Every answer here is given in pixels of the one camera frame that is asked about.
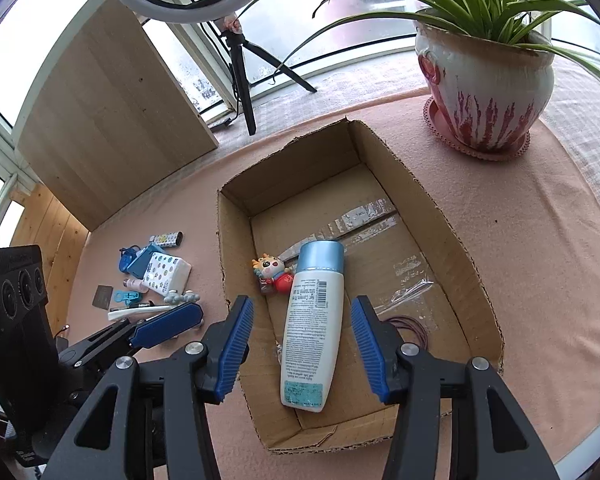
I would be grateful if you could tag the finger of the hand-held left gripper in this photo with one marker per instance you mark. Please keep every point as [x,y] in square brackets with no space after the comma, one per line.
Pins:
[167,324]

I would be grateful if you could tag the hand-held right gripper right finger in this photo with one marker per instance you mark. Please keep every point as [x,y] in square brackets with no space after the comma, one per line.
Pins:
[369,350]

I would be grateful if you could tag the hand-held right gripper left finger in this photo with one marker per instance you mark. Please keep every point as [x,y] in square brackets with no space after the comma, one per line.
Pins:
[235,350]

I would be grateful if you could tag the black pen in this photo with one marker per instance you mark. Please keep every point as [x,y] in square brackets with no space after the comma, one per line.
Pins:
[140,305]

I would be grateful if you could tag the white flexible stick flower tip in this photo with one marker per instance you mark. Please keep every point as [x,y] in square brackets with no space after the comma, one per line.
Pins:
[130,314]

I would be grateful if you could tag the blue clothespin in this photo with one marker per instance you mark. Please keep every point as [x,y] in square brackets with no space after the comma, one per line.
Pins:
[127,296]

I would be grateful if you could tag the small pink bottle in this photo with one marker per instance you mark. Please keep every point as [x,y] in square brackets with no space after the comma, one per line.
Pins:
[136,285]

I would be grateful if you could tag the patterned white tissue pack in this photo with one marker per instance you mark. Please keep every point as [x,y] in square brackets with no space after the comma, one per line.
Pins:
[166,272]

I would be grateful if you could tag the white lotion bottle blue cap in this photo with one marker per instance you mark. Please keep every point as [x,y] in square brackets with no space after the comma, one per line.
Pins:
[310,330]

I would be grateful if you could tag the cardboard box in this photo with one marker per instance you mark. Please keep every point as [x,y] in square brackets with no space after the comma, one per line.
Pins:
[380,170]

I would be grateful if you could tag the small dark card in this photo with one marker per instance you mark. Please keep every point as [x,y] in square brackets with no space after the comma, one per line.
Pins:
[103,296]

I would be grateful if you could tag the blue phone stand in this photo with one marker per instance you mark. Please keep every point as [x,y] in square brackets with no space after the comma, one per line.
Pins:
[149,256]

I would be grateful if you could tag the small blue round case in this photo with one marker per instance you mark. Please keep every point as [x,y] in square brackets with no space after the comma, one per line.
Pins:
[127,260]

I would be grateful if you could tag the small cartoon toy figurine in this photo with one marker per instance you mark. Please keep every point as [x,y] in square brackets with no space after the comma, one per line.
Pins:
[275,277]

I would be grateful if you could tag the patterned white lighter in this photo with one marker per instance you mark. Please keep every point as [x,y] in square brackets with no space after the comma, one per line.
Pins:
[167,239]

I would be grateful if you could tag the wooden plank panel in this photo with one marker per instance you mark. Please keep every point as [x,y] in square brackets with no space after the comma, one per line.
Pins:
[50,240]

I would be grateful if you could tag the pink table cloth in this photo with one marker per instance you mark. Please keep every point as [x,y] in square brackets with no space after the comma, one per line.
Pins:
[505,210]

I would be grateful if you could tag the light wooden board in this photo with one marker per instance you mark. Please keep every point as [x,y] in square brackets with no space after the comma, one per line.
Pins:
[115,120]

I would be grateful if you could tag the pink pot saucer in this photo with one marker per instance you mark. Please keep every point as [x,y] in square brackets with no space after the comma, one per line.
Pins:
[480,154]

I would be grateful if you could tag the black tripod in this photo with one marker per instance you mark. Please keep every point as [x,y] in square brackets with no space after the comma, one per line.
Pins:
[242,75]

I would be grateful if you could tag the plaid windowsill cloth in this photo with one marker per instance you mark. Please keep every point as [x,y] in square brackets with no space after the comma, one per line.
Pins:
[370,75]

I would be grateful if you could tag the white red flower pot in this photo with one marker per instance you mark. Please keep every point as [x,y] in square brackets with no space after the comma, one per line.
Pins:
[480,90]

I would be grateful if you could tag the green spider plant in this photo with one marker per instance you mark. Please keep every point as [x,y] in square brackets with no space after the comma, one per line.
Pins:
[480,5]

